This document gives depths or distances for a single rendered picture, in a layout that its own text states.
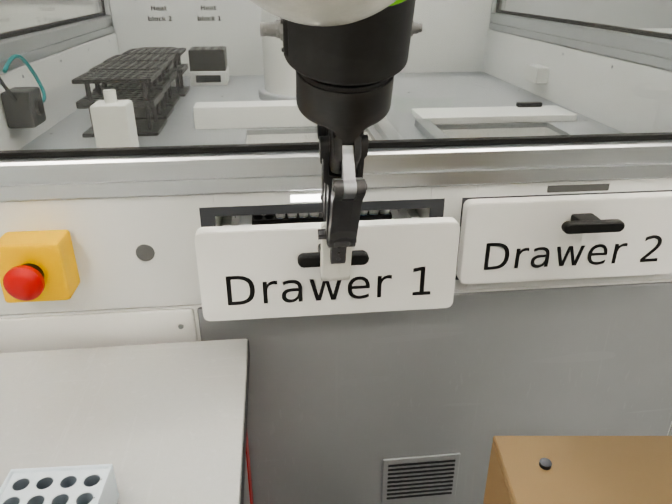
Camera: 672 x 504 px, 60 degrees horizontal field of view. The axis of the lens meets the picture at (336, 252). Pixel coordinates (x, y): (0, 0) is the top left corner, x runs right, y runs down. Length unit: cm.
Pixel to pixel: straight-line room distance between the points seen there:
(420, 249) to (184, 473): 33
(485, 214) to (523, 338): 21
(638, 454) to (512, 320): 39
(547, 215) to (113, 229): 52
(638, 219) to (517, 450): 44
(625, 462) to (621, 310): 46
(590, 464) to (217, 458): 33
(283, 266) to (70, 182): 26
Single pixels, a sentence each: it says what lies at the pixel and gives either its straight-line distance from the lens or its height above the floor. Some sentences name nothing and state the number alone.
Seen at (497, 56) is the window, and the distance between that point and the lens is 71.
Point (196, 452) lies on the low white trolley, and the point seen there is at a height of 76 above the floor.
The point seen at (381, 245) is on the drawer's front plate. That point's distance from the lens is 64.
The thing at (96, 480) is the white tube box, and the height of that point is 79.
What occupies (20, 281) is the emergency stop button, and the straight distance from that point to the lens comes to 70.
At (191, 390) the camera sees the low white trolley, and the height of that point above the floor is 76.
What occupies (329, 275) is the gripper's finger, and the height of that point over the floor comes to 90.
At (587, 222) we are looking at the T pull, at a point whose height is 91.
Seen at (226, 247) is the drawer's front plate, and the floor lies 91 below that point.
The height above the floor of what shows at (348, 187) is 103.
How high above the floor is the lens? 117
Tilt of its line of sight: 25 degrees down
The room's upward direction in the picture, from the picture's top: straight up
